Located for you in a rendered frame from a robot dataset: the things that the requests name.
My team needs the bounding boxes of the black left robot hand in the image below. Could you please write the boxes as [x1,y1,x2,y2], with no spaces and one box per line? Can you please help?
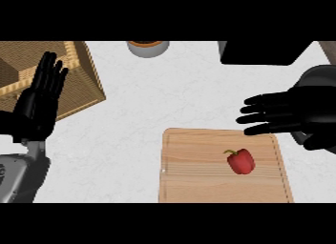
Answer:
[0,51,71,144]

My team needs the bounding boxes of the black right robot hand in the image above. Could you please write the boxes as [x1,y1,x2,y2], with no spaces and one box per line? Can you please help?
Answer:
[233,85,336,152]

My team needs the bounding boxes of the red bell pepper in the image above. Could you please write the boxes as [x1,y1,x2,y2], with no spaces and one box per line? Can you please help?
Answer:
[223,148,257,175]

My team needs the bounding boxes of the wooden cutting board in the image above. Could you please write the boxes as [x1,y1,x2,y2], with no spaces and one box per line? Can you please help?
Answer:
[156,127,294,204]

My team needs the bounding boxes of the wicker basket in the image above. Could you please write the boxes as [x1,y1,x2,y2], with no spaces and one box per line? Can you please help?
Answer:
[0,41,106,122]

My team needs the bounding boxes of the black appliance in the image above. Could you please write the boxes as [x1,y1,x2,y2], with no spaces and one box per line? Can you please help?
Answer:
[217,41,315,67]

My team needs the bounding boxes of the grey can with orange top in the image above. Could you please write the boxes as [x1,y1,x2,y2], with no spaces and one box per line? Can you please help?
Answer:
[125,41,170,59]

